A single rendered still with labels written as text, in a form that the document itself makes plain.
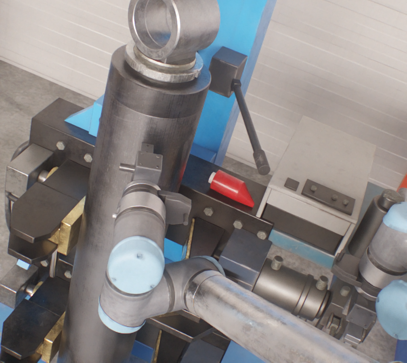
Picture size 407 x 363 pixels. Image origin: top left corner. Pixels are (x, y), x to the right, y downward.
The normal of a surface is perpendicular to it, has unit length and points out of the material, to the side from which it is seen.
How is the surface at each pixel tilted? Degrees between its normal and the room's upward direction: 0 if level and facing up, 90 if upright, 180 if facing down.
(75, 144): 90
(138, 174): 90
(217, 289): 39
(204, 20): 70
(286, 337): 50
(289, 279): 19
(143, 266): 87
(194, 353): 0
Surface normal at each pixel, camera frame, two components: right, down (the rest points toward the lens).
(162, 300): 0.52, 0.15
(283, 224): -0.35, 0.48
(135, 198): -0.18, -0.79
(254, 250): 0.24, -0.78
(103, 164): -0.73, 0.24
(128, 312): 0.14, 0.61
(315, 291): 0.06, -0.49
